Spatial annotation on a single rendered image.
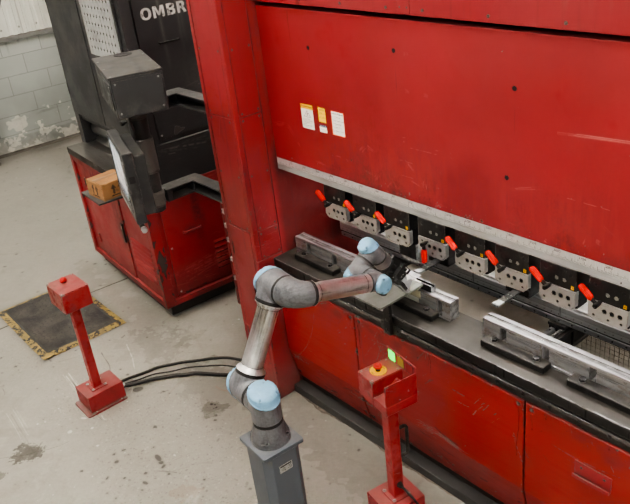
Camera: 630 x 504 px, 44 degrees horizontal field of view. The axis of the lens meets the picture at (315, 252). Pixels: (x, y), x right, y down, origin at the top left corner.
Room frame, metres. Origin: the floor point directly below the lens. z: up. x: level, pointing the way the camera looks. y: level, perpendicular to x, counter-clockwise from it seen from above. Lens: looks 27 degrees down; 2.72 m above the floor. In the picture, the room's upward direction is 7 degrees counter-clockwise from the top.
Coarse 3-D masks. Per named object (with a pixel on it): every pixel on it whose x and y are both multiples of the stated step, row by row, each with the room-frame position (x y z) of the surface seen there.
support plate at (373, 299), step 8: (392, 288) 2.91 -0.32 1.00; (416, 288) 2.89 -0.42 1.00; (352, 296) 2.90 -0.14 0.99; (360, 296) 2.88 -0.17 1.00; (368, 296) 2.87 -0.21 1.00; (376, 296) 2.86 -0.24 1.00; (384, 296) 2.85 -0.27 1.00; (392, 296) 2.84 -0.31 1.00; (400, 296) 2.84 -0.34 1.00; (368, 304) 2.82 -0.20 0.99; (376, 304) 2.79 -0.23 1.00; (384, 304) 2.79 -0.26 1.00
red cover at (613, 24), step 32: (256, 0) 3.61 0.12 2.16; (288, 0) 3.42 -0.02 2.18; (320, 0) 3.25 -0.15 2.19; (352, 0) 3.10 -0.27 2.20; (384, 0) 2.96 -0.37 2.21; (416, 0) 2.83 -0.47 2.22; (448, 0) 2.71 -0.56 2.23; (480, 0) 2.60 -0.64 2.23; (512, 0) 2.50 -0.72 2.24; (544, 0) 2.40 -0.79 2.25; (576, 0) 2.32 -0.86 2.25; (608, 0) 2.24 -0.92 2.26; (608, 32) 2.23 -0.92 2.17
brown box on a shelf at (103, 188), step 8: (96, 176) 4.54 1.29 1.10; (104, 176) 4.51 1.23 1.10; (112, 176) 4.49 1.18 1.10; (88, 184) 4.50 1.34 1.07; (96, 184) 4.42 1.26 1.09; (104, 184) 4.39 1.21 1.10; (112, 184) 4.42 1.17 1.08; (88, 192) 4.56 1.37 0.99; (96, 192) 4.43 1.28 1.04; (104, 192) 4.38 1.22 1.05; (112, 192) 4.41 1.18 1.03; (120, 192) 4.44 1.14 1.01; (96, 200) 4.41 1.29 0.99; (104, 200) 4.37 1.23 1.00; (112, 200) 4.39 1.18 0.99
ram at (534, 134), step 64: (320, 64) 3.31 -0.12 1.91; (384, 64) 3.00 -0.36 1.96; (448, 64) 2.74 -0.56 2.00; (512, 64) 2.52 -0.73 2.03; (576, 64) 2.33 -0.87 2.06; (384, 128) 3.02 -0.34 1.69; (448, 128) 2.75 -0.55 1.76; (512, 128) 2.52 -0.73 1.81; (576, 128) 2.32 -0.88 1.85; (448, 192) 2.76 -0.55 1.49; (512, 192) 2.51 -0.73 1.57; (576, 192) 2.31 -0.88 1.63
